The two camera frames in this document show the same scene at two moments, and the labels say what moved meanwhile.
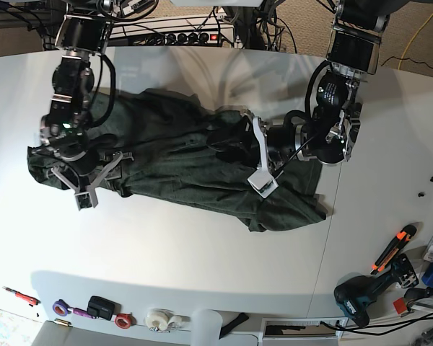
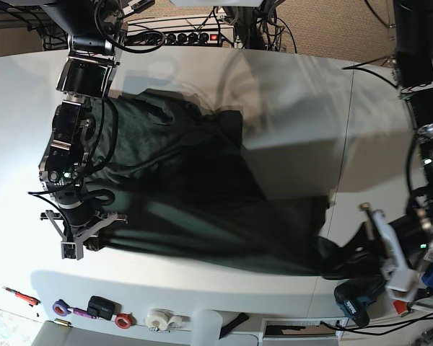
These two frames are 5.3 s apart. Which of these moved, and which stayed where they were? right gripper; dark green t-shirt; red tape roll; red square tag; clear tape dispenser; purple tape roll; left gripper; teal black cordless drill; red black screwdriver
Moved: left gripper; right gripper; dark green t-shirt
Stayed: red black screwdriver; teal black cordless drill; purple tape roll; red square tag; clear tape dispenser; red tape roll
